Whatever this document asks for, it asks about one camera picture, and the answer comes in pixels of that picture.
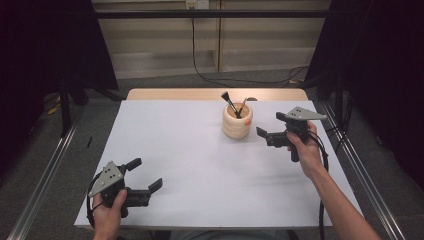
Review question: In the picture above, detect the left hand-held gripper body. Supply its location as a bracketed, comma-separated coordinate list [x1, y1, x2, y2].
[87, 161, 152, 219]

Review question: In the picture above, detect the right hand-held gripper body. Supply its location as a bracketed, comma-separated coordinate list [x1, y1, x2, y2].
[265, 106, 329, 163]

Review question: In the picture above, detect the cream ringed brush holder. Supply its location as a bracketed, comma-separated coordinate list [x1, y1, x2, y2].
[222, 102, 254, 140]

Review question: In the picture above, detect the dark pen with gold tip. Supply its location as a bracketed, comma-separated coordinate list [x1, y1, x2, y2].
[238, 96, 249, 118]

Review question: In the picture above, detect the black makeup brush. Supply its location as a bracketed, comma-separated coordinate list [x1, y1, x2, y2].
[220, 91, 242, 119]

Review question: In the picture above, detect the person's right hand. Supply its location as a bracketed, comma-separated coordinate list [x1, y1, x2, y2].
[286, 120, 325, 179]

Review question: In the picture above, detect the person's left hand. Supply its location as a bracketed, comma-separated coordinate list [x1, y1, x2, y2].
[92, 188, 129, 236]

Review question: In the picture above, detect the white table cover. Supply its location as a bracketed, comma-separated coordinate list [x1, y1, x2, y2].
[73, 99, 364, 231]

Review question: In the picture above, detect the black metal stand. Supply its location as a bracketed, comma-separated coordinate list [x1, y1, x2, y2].
[58, 76, 73, 138]

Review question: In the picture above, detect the black curtain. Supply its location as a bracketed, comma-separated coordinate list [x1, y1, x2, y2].
[0, 0, 119, 181]
[304, 0, 424, 188]

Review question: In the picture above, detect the beige cabinet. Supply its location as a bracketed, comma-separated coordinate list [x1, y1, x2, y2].
[91, 0, 333, 80]

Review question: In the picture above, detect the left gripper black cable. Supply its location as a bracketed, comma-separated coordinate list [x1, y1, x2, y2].
[85, 171, 108, 228]

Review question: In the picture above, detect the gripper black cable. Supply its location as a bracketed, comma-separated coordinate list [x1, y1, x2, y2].
[308, 129, 331, 240]
[85, 171, 108, 228]

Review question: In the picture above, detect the aluminium floor rail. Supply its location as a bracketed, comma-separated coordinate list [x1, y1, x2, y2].
[6, 109, 84, 240]
[319, 103, 406, 240]

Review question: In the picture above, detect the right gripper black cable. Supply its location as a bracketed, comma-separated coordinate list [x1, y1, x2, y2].
[308, 129, 331, 240]

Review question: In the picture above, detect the black power cable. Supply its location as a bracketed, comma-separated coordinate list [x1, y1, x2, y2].
[191, 8, 309, 88]

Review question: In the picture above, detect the black horizontal frame bar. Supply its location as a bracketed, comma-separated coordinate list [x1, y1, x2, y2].
[94, 9, 329, 19]

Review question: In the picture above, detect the white wall power outlet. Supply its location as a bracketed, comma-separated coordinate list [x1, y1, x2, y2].
[185, 0, 210, 10]

